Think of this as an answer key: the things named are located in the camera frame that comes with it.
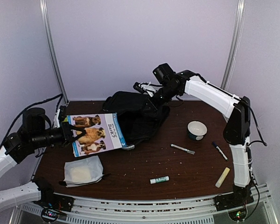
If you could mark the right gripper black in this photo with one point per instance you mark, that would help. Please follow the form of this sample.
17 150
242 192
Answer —
154 106

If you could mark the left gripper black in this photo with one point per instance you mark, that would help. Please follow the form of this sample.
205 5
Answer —
66 134

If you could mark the dog picture book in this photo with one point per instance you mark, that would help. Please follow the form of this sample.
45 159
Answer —
102 133

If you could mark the white pouch with zipper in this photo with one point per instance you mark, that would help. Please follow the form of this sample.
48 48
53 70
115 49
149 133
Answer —
83 172

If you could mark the black student backpack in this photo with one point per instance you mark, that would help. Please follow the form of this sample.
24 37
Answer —
139 119

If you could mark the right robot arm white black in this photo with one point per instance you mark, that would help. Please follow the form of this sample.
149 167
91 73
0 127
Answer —
236 109

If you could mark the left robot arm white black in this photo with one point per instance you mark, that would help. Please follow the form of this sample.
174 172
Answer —
15 147

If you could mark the white blue ceramic bowl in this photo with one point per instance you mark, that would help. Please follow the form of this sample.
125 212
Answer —
196 130

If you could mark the green capped white marker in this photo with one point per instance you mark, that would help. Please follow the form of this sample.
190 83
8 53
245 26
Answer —
183 149

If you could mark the blue capped white marker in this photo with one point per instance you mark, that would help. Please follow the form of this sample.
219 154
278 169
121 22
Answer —
220 150

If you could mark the white green glue stick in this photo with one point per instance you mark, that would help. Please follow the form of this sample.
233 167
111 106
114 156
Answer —
159 180

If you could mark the pale yellow highlighter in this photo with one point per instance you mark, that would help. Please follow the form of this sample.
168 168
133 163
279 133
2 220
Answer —
222 177

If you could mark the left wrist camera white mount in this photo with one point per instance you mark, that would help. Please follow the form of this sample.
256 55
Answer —
59 117

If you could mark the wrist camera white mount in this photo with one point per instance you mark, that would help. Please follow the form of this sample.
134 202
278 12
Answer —
59 117
145 88

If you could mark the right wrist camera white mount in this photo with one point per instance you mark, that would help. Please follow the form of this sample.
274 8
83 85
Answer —
145 88

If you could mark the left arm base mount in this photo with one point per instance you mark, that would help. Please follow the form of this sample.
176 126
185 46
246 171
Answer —
59 202

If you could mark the right aluminium frame post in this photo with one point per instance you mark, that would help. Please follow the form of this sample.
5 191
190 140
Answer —
235 43

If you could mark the aluminium frame post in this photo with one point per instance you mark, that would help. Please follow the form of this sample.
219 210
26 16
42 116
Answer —
235 43
52 52

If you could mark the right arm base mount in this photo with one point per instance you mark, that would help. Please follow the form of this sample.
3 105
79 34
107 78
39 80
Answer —
228 201

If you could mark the left aluminium frame post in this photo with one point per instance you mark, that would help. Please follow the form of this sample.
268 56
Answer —
52 52

